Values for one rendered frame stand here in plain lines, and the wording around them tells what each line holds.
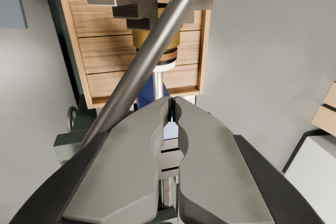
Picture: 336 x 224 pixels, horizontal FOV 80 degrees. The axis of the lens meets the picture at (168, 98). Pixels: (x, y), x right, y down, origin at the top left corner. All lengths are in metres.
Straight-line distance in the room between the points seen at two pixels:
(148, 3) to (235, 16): 1.42
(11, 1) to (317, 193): 2.96
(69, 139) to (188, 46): 0.46
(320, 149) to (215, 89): 1.44
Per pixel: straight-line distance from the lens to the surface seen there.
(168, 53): 0.35
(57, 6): 0.93
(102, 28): 0.57
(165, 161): 0.71
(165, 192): 1.05
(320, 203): 2.96
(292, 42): 2.09
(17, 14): 0.74
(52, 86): 1.66
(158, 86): 0.40
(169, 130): 0.44
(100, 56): 0.58
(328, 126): 2.81
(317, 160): 2.84
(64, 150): 0.71
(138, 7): 0.28
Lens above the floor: 1.44
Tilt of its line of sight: 57 degrees down
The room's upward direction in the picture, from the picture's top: 155 degrees clockwise
